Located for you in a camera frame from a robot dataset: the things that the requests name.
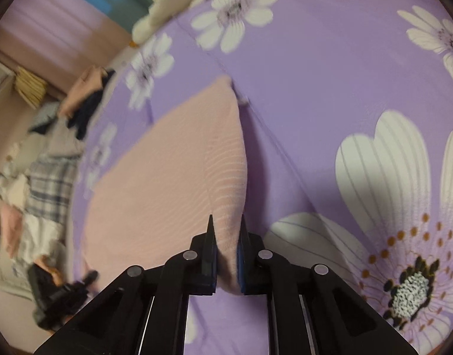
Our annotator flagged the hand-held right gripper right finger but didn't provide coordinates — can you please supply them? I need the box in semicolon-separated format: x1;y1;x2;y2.
236;214;417;355

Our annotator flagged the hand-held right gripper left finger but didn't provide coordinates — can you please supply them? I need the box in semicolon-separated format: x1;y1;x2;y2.
33;214;219;355

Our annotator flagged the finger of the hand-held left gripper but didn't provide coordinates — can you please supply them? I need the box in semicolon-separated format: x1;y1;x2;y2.
76;271;99;289

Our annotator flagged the pink ribbed garment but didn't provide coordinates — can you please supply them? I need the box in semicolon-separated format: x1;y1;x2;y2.
78;75;249;297

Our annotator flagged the person's left hand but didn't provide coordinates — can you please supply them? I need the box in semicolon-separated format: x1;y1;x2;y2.
36;255;66;287

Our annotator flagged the pink cloth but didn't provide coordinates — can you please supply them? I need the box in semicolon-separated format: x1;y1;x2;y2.
0;205;25;259

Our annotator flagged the plaid garment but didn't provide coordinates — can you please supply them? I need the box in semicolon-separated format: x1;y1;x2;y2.
23;153;83;217

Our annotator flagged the white cloth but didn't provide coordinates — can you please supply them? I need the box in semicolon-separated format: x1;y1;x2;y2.
0;155;31;208

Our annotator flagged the grey garment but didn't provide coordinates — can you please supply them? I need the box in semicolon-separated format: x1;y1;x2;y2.
45;118;87;159

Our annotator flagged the dark navy garment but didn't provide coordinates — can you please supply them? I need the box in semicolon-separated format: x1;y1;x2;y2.
65;68;116;141

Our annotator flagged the blue striped cloth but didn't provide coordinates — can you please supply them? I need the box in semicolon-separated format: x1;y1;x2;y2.
28;104;62;134

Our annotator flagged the peach garment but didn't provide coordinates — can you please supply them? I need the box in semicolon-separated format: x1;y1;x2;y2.
58;66;109;119

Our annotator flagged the purple floral bedsheet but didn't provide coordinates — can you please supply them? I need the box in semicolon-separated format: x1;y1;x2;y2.
65;0;453;355

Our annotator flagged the yellow woven stack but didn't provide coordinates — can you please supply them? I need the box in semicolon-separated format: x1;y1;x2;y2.
14;66;49;109

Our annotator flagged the pink curtain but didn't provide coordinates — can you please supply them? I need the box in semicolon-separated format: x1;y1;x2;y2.
0;0;138;100

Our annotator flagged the white plush pillow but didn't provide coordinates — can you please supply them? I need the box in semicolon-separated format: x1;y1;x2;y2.
131;0;234;43

